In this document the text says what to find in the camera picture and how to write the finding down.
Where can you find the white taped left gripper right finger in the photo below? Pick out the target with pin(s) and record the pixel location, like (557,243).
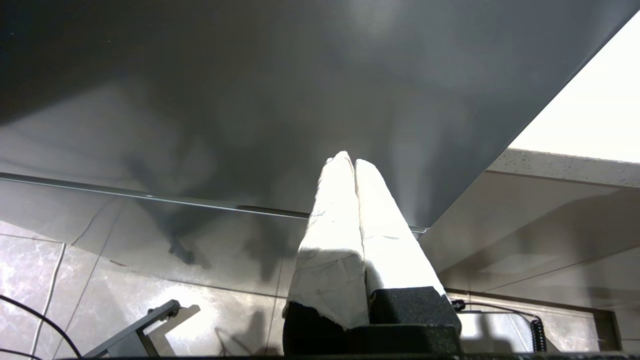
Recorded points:
(392,250)

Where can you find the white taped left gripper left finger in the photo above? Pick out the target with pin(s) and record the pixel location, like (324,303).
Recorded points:
(330,260)

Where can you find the grey base cabinet front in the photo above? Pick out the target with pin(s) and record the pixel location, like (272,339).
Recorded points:
(525,235)

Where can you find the tall grey metal appliance front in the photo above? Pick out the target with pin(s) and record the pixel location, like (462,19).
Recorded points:
(250,100)

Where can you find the grey metal stand leg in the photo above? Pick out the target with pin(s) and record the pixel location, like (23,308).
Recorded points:
(150,321)

